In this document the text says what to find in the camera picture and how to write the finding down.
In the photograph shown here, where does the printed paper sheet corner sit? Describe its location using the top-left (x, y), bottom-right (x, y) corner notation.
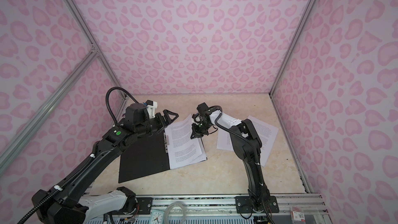
top-left (165, 116), bottom-right (202, 170)

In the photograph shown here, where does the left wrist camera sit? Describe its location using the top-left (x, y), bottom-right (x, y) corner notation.
top-left (144, 100), bottom-right (158, 119)

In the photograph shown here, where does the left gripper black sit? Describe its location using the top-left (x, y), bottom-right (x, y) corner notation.
top-left (136, 109), bottom-right (179, 138)

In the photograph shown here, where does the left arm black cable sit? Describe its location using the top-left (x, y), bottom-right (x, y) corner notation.
top-left (17, 86), bottom-right (139, 224)

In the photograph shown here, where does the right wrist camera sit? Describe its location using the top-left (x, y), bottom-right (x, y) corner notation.
top-left (197, 103), bottom-right (217, 119)

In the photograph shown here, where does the aluminium corner post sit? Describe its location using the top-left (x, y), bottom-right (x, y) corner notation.
top-left (49, 0), bottom-right (129, 99)
top-left (269, 0), bottom-right (319, 98)

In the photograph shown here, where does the small teal clock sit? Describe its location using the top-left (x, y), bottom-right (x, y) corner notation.
top-left (149, 209), bottom-right (164, 224)

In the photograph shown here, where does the red white label box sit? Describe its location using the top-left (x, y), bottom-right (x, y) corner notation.
top-left (290, 206), bottom-right (306, 224)

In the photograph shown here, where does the clear tube loop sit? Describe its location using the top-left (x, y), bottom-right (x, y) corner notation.
top-left (163, 201), bottom-right (188, 224)

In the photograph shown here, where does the aluminium diagonal frame bar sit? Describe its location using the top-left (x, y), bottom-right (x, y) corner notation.
top-left (1, 48), bottom-right (98, 175)

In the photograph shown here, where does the aluminium corner post right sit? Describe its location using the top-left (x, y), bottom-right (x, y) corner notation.
top-left (269, 0), bottom-right (319, 98)

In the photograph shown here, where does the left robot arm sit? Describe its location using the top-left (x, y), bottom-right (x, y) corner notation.
top-left (19, 101), bottom-right (179, 224)

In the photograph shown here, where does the grey and black file folder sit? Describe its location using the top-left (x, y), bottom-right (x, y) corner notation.
top-left (118, 132), bottom-right (171, 183)

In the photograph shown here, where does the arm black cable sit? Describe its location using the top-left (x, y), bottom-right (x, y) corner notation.
top-left (211, 105), bottom-right (265, 175)
top-left (17, 86), bottom-right (139, 224)

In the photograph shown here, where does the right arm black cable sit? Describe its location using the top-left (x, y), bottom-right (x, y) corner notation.
top-left (211, 105), bottom-right (265, 175)

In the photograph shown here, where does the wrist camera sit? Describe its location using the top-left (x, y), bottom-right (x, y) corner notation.
top-left (197, 103), bottom-right (217, 119)
top-left (144, 100), bottom-right (158, 119)

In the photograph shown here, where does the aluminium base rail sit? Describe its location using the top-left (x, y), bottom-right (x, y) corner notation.
top-left (90, 193), bottom-right (332, 224)

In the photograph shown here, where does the aluminium corner post left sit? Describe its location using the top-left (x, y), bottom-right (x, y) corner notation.
top-left (49, 0), bottom-right (129, 99)

